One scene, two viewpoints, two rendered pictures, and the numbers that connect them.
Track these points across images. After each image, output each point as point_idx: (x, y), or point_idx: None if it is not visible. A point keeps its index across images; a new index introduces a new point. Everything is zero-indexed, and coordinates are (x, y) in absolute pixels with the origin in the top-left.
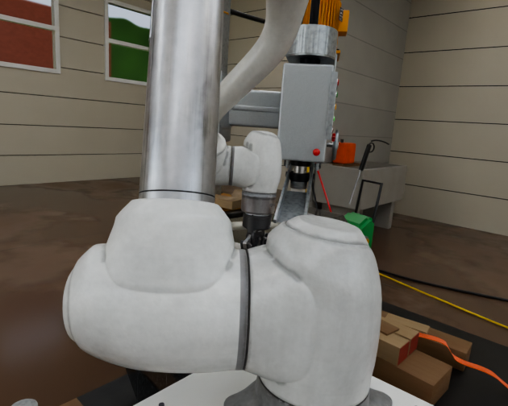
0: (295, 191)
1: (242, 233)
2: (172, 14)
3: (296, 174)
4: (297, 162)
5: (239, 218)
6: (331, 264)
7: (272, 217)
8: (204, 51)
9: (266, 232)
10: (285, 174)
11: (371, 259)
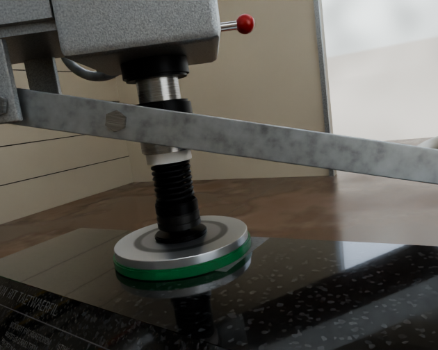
0: (190, 155)
1: None
2: None
3: (189, 101)
4: (185, 62)
5: (245, 339)
6: None
7: (167, 281)
8: None
9: (368, 251)
10: (125, 119)
11: None
